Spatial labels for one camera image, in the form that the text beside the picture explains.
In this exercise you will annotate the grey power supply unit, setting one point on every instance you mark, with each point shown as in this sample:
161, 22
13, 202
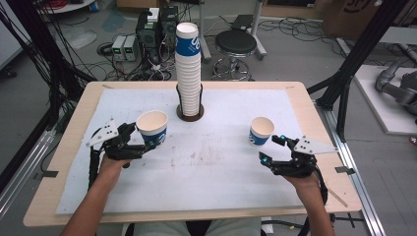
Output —
118, 49
131, 49

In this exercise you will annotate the white platform board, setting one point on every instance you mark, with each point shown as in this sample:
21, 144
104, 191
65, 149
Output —
380, 111

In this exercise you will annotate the white table mat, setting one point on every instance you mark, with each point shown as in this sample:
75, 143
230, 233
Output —
196, 177

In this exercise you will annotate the person's light shorts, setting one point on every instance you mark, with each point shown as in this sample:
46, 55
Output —
229, 227

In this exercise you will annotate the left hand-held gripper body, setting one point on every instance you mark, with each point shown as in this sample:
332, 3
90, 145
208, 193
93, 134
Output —
114, 149

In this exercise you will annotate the black round stool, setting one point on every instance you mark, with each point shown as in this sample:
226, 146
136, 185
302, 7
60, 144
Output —
235, 42

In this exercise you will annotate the person's left hand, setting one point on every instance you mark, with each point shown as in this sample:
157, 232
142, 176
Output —
113, 170

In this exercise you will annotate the cardboard box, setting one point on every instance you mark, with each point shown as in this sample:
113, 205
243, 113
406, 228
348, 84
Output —
347, 16

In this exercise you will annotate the black computer tower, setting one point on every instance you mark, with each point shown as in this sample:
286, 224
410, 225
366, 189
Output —
147, 36

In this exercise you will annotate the wooden table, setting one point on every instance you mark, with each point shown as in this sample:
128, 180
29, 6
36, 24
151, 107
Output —
327, 193

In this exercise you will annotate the dark tape strip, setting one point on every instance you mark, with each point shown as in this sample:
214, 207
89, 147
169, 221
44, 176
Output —
47, 174
345, 170

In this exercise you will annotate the blue and white paper cup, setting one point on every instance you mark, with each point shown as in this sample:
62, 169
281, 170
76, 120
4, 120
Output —
260, 131
152, 126

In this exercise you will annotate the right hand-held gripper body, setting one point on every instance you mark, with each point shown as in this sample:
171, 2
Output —
300, 164

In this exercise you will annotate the black cup holder stand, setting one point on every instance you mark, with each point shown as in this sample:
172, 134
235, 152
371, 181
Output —
190, 117

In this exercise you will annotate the black metal frame post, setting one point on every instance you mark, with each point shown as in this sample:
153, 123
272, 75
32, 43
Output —
360, 49

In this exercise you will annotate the stack of white paper cups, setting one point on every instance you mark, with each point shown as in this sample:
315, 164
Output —
187, 72

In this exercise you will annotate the person's right hand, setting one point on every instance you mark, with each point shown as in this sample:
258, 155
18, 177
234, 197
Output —
303, 185

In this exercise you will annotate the aluminium rail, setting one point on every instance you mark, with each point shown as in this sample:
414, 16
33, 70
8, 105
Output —
357, 183
23, 177

